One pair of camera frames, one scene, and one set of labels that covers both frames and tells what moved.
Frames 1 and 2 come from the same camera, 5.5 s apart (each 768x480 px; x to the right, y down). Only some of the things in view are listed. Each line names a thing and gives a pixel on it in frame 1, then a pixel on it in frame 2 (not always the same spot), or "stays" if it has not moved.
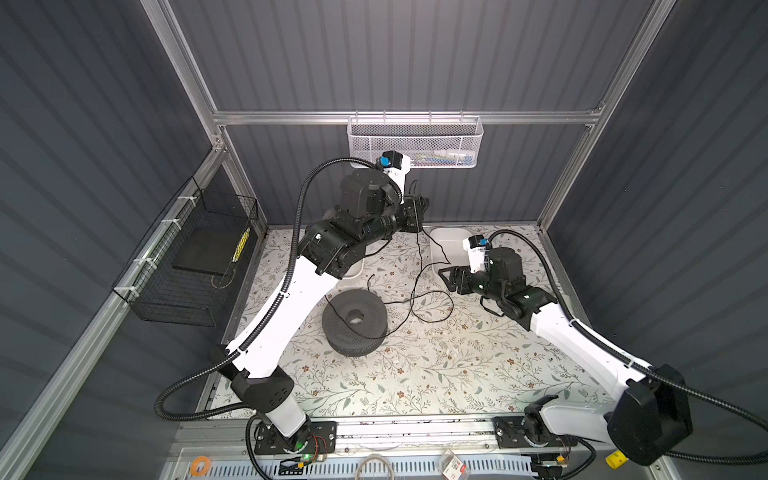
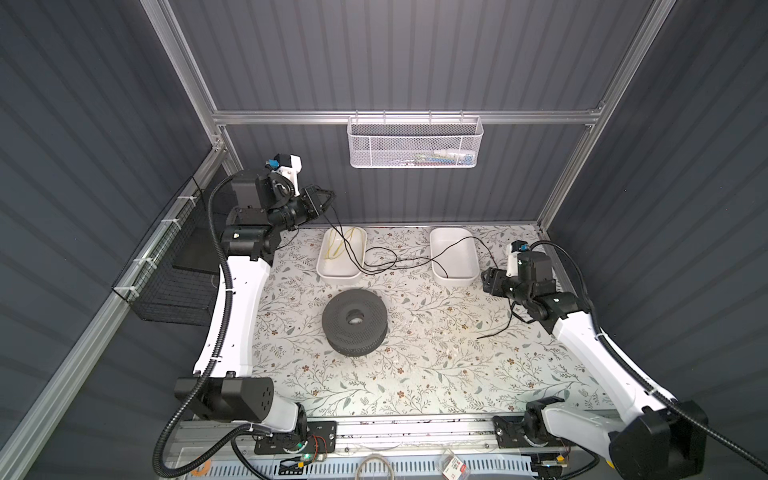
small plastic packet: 451,467 stays
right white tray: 447,248 stays
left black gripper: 411,210 -> 309,201
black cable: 443,258 -> 501,325
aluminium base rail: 412,435 stays
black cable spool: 366,312 stays
